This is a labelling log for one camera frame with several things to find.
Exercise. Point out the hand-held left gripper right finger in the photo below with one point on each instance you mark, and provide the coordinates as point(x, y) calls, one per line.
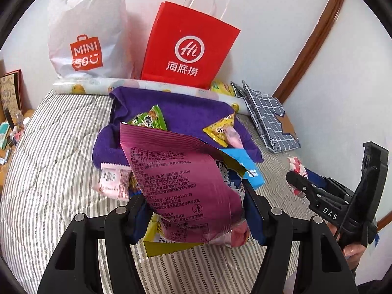
point(254, 217)

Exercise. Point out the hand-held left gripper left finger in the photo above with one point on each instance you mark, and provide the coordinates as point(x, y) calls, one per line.
point(141, 223)

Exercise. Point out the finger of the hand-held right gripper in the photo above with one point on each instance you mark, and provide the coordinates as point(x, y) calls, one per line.
point(298, 183)
point(317, 179)

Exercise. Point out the pink red white packet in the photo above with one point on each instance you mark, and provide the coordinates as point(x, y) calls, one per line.
point(295, 164)

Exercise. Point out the pale pink dotted packet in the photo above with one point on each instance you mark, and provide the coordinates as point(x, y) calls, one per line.
point(113, 182)

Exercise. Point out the magenta snack packet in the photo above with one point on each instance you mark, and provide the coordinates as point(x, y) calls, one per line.
point(177, 177)

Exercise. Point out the small pink snack packet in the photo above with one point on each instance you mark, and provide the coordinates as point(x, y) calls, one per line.
point(235, 137)

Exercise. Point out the yellow triangular snack packet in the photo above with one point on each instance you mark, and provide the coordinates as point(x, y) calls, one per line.
point(219, 128)

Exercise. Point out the green snack packet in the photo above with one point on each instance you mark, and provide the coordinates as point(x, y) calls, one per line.
point(150, 118)

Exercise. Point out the purple towel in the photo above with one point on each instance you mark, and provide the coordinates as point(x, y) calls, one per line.
point(183, 110)

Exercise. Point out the person's right hand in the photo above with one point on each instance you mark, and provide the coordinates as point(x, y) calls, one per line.
point(355, 251)

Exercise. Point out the blue tissue pack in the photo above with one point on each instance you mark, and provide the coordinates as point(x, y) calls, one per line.
point(245, 159)

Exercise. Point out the folded checked cloth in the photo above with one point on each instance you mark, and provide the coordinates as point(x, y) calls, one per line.
point(266, 113)

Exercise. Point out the striped mattress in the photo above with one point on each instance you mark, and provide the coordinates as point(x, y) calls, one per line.
point(61, 159)

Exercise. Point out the yellow bag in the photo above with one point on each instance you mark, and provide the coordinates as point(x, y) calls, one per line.
point(222, 87)

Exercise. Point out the wrapping paper roll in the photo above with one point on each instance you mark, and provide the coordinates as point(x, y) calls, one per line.
point(92, 85)

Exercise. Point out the group of small toiletries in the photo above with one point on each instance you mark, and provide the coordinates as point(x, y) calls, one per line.
point(17, 134)

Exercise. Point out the wooden nightstand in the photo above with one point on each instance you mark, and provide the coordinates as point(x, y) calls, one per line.
point(28, 114)

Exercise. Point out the teal white box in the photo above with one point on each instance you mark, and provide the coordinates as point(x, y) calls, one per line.
point(3, 134)

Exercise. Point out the framed picture card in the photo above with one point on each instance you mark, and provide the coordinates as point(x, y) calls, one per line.
point(10, 95)

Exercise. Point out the red paper bag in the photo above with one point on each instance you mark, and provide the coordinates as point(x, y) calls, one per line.
point(183, 30)

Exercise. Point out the white plastic bag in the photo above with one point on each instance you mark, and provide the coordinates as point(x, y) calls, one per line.
point(92, 15)

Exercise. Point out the wooden door frame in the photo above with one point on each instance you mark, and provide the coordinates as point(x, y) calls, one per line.
point(321, 30)

